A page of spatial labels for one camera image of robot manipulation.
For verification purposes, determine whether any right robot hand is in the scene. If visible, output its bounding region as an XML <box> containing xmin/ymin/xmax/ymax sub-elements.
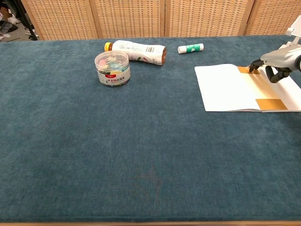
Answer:
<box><xmin>249</xmin><ymin>46</ymin><xmax>301</xmax><ymax>83</ymax></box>

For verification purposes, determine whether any orange and cream bookmark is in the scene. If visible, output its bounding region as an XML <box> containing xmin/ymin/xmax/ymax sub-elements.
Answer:
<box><xmin>237</xmin><ymin>66</ymin><xmax>288</xmax><ymax>111</ymax></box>

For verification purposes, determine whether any white notebook with brown spine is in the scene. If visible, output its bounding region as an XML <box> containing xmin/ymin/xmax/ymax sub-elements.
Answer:
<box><xmin>194</xmin><ymin>63</ymin><xmax>301</xmax><ymax>113</ymax></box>

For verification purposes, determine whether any white phone stand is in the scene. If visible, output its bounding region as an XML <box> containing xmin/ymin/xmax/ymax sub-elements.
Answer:
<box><xmin>278</xmin><ymin>18</ymin><xmax>301</xmax><ymax>50</ymax></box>

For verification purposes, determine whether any white and green glue stick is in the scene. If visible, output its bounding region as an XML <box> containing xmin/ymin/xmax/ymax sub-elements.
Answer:
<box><xmin>177</xmin><ymin>43</ymin><xmax>205</xmax><ymax>55</ymax></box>

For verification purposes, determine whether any white bottle with yellow cap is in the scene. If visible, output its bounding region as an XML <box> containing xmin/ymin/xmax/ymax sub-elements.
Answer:
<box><xmin>104</xmin><ymin>40</ymin><xmax>167</xmax><ymax>66</ymax></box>

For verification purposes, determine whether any wicker folding screen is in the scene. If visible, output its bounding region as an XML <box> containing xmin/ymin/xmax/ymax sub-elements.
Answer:
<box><xmin>20</xmin><ymin>0</ymin><xmax>301</xmax><ymax>40</ymax></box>

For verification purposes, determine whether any clear tub of binder clips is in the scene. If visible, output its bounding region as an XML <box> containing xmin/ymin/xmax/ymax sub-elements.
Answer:
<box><xmin>94</xmin><ymin>51</ymin><xmax>131</xmax><ymax>87</ymax></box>

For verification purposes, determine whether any teal blue table cloth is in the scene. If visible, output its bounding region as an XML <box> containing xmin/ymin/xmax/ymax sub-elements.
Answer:
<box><xmin>0</xmin><ymin>34</ymin><xmax>301</xmax><ymax>223</ymax></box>

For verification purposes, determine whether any black tripod stand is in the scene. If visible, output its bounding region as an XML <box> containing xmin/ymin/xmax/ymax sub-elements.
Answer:
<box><xmin>14</xmin><ymin>0</ymin><xmax>39</xmax><ymax>41</ymax></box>

